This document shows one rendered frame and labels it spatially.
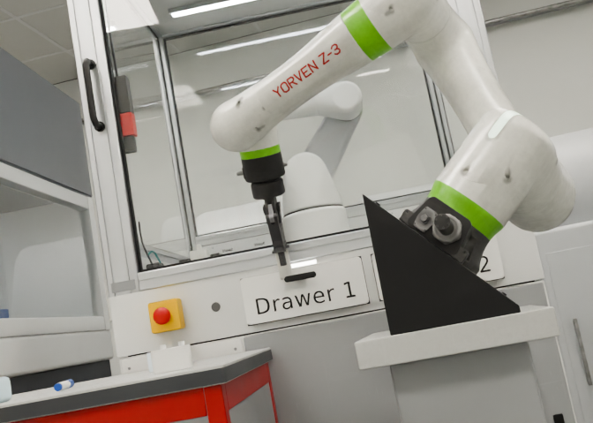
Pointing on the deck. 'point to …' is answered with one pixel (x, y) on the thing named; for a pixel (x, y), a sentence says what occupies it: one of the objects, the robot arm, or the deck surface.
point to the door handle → (91, 94)
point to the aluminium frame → (91, 49)
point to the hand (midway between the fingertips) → (283, 264)
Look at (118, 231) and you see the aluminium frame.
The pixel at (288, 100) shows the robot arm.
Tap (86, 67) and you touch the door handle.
